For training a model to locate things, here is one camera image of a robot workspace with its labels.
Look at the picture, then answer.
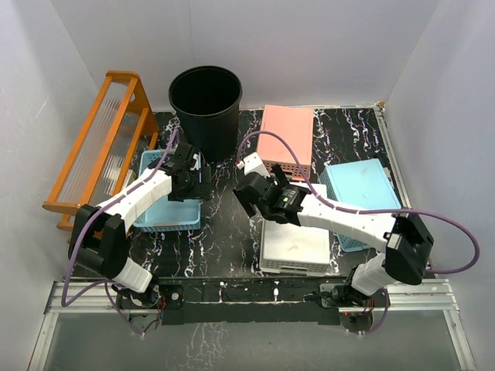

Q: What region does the pink perforated plastic basket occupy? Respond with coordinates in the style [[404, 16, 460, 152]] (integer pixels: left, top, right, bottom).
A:
[[256, 105, 314, 180]]

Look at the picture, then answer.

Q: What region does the orange wooden rack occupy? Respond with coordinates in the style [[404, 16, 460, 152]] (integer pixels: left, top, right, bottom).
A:
[[43, 70, 160, 233]]

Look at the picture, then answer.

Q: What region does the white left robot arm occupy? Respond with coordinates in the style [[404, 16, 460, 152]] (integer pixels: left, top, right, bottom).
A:
[[67, 142, 211, 308]]

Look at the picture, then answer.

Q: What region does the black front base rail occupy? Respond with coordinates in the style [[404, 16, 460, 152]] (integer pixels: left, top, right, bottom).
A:
[[115, 276, 391, 326]]

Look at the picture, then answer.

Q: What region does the white perforated plastic basket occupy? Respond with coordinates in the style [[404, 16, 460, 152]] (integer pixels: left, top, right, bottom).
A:
[[259, 220, 333, 277]]

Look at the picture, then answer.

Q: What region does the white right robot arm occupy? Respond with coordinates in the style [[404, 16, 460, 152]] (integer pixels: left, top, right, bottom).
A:
[[234, 160, 434, 307]]

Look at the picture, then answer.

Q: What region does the black plastic bucket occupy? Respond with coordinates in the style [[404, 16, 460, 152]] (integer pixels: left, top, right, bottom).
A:
[[168, 66, 243, 162]]

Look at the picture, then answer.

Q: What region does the small metallic block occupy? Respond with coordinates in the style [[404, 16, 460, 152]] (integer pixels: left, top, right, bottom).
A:
[[122, 169, 137, 189]]

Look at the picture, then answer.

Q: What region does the large blue perforated basket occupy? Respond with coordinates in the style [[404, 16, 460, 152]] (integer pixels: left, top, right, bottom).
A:
[[317, 158, 403, 254]]

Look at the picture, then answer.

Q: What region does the aluminium frame profile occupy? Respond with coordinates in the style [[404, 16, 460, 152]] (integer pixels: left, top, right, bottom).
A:
[[29, 279, 476, 370]]

